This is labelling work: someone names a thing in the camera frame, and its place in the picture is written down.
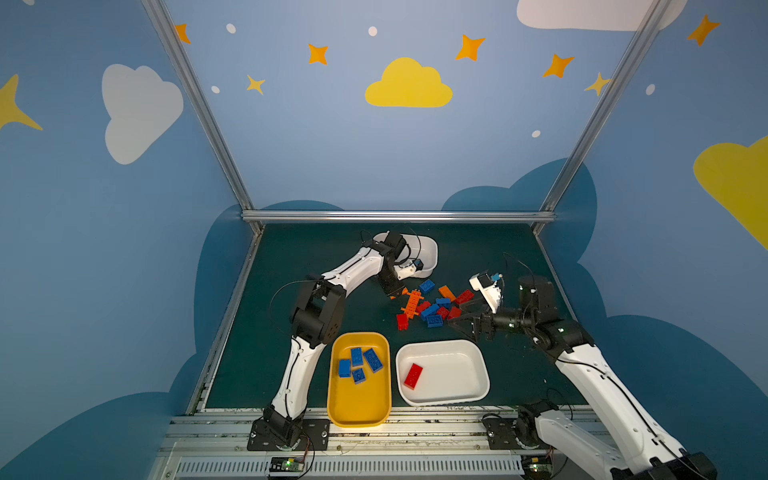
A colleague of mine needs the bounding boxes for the red cube brick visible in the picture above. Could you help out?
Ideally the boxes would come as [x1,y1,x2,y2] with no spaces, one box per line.
[396,313,410,331]

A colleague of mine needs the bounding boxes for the red 2x4 lego brick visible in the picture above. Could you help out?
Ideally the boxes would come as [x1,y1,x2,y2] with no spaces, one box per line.
[403,363,423,390]

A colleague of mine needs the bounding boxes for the blue 2x3 lego brick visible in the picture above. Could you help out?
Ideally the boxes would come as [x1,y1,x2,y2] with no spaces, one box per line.
[350,347,364,368]

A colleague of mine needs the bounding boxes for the blue 2x4 brick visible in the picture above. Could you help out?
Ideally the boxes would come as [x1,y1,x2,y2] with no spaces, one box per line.
[363,348,384,373]

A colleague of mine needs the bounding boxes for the small blue 2x2 brick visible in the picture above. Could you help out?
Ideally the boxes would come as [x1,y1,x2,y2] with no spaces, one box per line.
[351,368,366,385]

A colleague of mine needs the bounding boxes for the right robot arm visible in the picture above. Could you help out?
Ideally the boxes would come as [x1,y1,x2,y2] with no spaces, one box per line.
[456,272,718,479]

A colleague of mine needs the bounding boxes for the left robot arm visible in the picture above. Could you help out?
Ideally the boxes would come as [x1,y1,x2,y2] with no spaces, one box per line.
[262,231,409,438]

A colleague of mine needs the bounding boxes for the large red lego plate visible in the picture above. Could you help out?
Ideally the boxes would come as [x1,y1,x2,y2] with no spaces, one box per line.
[454,289,475,305]

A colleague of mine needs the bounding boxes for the red sloped brick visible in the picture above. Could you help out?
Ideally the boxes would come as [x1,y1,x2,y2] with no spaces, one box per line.
[446,307,462,320]

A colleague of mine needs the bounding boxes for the orange 2x4 plate right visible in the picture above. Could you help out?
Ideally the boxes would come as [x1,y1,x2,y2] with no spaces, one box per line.
[438,286,456,301]

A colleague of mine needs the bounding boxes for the blue 2x2 open brick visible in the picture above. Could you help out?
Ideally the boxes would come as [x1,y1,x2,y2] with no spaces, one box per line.
[425,314,444,328]

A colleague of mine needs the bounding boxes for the blue 2x3 brick far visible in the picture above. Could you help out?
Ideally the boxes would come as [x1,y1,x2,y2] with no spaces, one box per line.
[418,279,435,294]

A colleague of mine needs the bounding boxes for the orange lego chassis piece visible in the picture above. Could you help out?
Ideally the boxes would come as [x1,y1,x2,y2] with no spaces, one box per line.
[401,288,423,320]

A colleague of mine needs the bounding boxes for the far white plastic bin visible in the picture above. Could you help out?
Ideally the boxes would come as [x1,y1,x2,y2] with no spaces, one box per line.
[360,234,438,279]

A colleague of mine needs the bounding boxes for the white plastic bin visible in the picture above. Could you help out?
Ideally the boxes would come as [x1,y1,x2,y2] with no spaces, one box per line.
[360,234,438,279]
[395,340,491,407]

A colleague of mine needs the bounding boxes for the near white plastic bin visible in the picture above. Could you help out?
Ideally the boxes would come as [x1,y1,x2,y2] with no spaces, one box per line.
[395,340,491,407]

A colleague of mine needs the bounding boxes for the red long brick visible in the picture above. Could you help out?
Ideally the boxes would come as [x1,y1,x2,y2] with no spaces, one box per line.
[416,301,431,315]

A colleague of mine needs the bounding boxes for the yellow plastic bin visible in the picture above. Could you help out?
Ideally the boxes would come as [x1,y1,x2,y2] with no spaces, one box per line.
[327,332,392,428]

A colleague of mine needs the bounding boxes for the right circuit board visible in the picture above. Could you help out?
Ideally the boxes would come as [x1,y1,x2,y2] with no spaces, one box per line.
[521,456,554,480]

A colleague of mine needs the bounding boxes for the circuit board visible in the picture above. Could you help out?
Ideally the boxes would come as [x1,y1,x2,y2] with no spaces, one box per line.
[267,457,305,478]
[521,456,554,480]

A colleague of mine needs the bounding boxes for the left circuit board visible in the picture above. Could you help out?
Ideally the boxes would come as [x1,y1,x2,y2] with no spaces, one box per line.
[267,457,305,478]

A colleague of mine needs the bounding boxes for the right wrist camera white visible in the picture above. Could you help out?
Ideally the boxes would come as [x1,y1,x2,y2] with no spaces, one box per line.
[469,272,504,314]

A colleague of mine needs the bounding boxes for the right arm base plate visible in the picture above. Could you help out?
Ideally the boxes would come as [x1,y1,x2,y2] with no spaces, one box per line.
[480,413,569,450]

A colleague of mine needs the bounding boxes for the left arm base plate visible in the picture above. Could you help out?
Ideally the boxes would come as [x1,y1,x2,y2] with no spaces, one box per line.
[246,418,331,451]

